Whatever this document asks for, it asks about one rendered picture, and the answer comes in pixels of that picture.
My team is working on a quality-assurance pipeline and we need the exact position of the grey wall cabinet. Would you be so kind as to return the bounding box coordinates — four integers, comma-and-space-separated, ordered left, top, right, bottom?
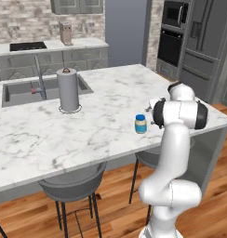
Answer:
49, 0, 105, 16

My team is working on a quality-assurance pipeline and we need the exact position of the black hob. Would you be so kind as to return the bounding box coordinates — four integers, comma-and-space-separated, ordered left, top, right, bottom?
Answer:
9, 41, 48, 52

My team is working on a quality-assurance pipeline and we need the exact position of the grey sink tap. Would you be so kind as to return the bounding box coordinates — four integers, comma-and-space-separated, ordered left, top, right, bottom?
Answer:
31, 55, 47, 100

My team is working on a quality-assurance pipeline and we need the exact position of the grey bar stool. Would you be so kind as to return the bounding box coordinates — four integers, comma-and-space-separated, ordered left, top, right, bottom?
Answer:
128, 145, 163, 226
37, 161, 108, 238

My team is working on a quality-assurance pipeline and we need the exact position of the black built-in oven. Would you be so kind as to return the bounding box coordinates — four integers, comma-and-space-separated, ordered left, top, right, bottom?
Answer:
155, 28, 184, 82

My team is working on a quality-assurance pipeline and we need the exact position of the grey fridge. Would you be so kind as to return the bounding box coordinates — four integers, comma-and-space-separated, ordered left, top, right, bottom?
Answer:
178, 0, 227, 104

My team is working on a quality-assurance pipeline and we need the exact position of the grey sink basin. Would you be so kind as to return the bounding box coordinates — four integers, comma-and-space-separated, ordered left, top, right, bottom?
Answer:
1, 73, 95, 109

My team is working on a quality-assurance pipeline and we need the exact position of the grey paper towel roll holder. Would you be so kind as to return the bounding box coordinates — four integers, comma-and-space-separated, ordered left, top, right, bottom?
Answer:
56, 67, 83, 114

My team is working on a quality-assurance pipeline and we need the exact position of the blue-lidded mayonnaise jar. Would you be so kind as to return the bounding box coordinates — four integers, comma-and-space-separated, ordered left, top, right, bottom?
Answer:
134, 113, 148, 135

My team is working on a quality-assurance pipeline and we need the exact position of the grey base cabinet run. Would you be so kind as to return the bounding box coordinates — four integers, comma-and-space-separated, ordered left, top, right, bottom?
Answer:
0, 46, 110, 82

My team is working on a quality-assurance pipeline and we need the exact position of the black microwave oven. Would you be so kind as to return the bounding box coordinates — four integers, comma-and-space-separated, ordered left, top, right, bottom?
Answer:
161, 0, 190, 31

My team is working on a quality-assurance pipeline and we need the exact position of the beige knife block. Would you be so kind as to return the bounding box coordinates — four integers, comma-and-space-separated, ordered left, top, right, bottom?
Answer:
59, 20, 73, 46

